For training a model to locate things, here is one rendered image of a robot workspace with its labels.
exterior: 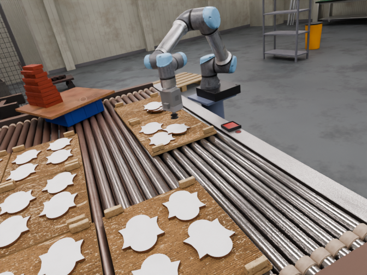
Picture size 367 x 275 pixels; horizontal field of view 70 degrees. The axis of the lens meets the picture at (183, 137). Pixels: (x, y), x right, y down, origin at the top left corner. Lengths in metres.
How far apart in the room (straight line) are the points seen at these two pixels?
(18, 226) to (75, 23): 10.24
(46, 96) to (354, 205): 1.77
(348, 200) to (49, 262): 0.88
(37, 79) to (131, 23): 9.82
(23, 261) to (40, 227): 0.13
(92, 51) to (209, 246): 10.66
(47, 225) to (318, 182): 0.92
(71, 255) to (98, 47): 10.57
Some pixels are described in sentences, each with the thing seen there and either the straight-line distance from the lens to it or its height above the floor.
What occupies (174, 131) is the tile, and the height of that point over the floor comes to 0.95.
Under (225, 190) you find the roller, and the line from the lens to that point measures 0.96.
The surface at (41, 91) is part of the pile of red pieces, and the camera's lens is 1.97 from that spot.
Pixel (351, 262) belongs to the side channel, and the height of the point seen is 0.95.
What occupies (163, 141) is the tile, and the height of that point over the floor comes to 0.94.
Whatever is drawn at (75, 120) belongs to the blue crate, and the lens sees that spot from 1.89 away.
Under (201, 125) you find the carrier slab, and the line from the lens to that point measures 1.40.
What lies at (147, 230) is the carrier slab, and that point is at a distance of 0.83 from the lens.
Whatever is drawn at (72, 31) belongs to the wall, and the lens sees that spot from 11.02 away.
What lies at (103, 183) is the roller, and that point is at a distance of 1.14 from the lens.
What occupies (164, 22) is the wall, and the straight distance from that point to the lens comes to 12.23.
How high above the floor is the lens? 1.52
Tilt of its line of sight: 26 degrees down
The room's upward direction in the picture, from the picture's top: 10 degrees counter-clockwise
